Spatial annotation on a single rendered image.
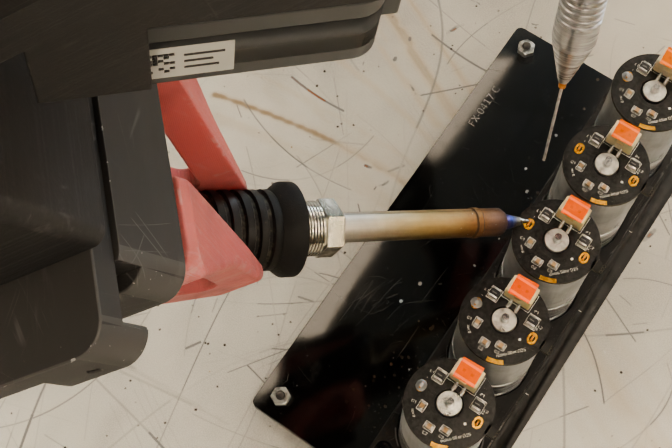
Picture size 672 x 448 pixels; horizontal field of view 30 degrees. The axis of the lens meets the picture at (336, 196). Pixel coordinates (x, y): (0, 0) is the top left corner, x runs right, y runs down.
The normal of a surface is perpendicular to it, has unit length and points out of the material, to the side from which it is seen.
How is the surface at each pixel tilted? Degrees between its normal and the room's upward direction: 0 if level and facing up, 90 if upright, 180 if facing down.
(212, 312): 0
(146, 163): 61
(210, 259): 82
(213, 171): 87
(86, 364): 90
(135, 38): 90
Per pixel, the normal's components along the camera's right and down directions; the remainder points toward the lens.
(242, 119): -0.01, -0.36
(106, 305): 0.85, -0.33
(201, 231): 0.97, -0.23
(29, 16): 0.19, 0.92
